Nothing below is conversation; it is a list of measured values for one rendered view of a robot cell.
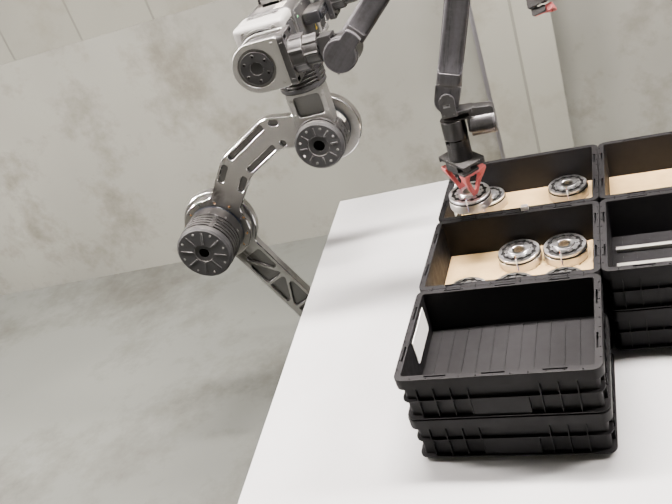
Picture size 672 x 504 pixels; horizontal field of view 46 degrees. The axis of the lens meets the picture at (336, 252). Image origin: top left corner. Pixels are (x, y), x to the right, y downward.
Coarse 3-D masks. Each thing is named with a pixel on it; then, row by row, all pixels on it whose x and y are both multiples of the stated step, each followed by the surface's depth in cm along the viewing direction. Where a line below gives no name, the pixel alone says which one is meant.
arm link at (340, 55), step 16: (368, 0) 171; (384, 0) 170; (352, 16) 173; (368, 16) 173; (352, 32) 173; (368, 32) 174; (336, 48) 175; (352, 48) 174; (336, 64) 177; (352, 64) 176
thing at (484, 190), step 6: (456, 186) 197; (480, 186) 194; (486, 186) 193; (450, 192) 196; (456, 192) 195; (480, 192) 192; (486, 192) 191; (450, 198) 193; (456, 198) 193; (462, 198) 192; (468, 198) 191; (474, 198) 190; (480, 198) 189; (462, 204) 190; (468, 204) 190
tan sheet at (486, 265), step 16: (592, 240) 192; (464, 256) 204; (480, 256) 202; (496, 256) 199; (592, 256) 187; (448, 272) 200; (464, 272) 198; (480, 272) 196; (496, 272) 193; (528, 272) 189; (544, 272) 187
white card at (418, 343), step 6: (420, 312) 174; (420, 318) 173; (420, 324) 172; (426, 324) 177; (420, 330) 172; (426, 330) 176; (414, 336) 167; (420, 336) 171; (426, 336) 176; (414, 342) 167; (420, 342) 171; (414, 348) 166; (420, 348) 170; (420, 354) 170; (420, 360) 169
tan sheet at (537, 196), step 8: (512, 192) 224; (520, 192) 223; (528, 192) 221; (536, 192) 220; (544, 192) 218; (512, 200) 220; (520, 200) 219; (528, 200) 218; (536, 200) 216; (544, 200) 215; (504, 208) 218; (512, 208) 217
